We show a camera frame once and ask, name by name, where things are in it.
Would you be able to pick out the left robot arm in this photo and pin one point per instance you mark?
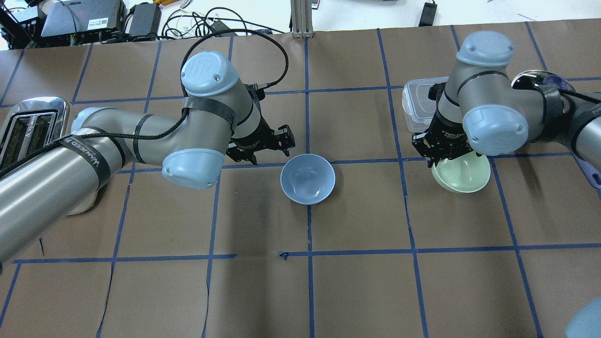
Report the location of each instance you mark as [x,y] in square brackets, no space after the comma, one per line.
[221,117]

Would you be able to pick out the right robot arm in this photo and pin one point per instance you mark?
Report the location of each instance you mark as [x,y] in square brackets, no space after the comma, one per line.
[479,109]

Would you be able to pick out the black red computer box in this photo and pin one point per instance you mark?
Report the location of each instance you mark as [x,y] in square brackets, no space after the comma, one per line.
[82,17]

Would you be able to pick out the clear plastic container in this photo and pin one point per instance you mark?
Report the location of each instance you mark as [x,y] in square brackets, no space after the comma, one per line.
[418,107]

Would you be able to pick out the white chrome toaster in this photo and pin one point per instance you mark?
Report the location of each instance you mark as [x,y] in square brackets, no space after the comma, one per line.
[30,125]

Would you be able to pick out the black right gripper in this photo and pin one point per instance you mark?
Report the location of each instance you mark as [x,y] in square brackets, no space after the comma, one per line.
[446,131]

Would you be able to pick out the green bowl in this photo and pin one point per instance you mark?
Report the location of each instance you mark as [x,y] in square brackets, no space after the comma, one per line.
[464,175]

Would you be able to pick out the black power adapter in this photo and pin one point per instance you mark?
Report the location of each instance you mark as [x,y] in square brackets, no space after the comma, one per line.
[428,14]

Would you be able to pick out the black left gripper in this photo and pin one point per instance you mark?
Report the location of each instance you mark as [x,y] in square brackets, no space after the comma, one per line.
[250,142]

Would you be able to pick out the blue bowl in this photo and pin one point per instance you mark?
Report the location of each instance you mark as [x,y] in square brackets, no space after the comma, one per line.
[307,179]

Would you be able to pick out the dark blue saucepan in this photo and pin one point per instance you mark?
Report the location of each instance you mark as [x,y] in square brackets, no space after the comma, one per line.
[569,118]

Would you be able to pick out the aluminium frame post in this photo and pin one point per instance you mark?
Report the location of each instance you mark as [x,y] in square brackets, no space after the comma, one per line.
[302,19]

